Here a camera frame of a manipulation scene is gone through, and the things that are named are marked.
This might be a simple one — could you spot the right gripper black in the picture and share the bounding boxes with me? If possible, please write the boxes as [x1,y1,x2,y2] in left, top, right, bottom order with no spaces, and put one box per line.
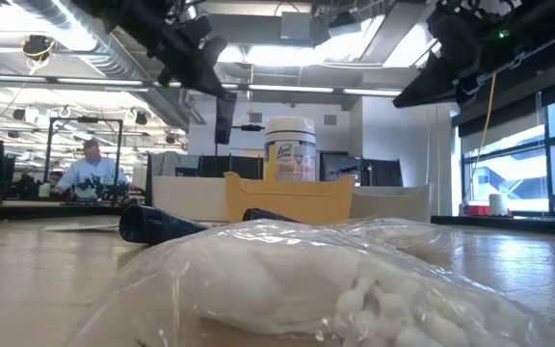
[392,0,555,110]

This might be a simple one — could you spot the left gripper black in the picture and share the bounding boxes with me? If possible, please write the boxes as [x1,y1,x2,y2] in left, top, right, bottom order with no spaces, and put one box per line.
[132,0,230,99]

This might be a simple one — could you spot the dark navy shave tube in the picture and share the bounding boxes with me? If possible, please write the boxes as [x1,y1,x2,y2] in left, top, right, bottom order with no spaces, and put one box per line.
[118,204,210,246]

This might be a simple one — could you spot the narrow white sachet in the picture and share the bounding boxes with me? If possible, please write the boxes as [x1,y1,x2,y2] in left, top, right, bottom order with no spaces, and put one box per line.
[40,222,123,233]

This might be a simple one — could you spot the clear bag cotton swabs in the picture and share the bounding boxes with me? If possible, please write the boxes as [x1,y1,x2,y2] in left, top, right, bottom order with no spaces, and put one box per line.
[63,217,555,347]

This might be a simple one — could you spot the grey fabric cover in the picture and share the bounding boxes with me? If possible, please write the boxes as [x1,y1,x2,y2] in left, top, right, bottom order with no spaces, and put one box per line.
[147,152,201,177]

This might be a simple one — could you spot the black wide screen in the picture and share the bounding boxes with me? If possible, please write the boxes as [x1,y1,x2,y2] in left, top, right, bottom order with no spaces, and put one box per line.
[198,154,264,180]

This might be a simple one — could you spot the black reflective screen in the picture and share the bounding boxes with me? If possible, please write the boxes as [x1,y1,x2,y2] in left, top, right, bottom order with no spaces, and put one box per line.
[319,150,404,188]

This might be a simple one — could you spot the white plastic bin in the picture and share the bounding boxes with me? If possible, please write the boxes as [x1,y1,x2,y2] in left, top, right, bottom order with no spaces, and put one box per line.
[151,174,233,223]

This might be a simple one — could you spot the grey plastic bin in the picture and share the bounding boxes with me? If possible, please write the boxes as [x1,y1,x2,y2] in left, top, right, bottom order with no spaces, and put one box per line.
[349,184,432,224]

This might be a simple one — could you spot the white paper towel roll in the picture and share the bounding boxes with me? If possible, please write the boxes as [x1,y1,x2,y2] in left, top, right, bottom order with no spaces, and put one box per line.
[488,192,509,217]

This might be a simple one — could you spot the Lysol wipes canister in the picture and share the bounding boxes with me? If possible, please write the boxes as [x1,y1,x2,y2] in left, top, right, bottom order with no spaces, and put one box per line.
[261,115,317,182]

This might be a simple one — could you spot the person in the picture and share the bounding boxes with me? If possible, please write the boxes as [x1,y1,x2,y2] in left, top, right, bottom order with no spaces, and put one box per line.
[40,169,66,194]
[54,138,132,202]

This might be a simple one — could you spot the dark navy flat sachet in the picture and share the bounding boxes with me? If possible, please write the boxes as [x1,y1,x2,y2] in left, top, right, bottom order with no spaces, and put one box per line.
[241,207,301,225]

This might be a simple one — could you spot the yellow plastic bin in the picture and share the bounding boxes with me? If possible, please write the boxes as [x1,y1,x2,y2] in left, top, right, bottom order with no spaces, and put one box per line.
[223,171,357,226]

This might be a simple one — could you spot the yellow extension cable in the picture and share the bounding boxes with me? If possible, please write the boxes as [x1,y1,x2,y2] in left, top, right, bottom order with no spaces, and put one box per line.
[463,71,498,206]

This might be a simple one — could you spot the black camera stand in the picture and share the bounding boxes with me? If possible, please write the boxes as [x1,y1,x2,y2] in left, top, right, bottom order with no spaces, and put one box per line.
[236,123,266,156]

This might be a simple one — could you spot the black rig frame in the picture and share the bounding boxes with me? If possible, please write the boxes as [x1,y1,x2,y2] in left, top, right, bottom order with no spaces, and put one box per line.
[44,117,125,206]

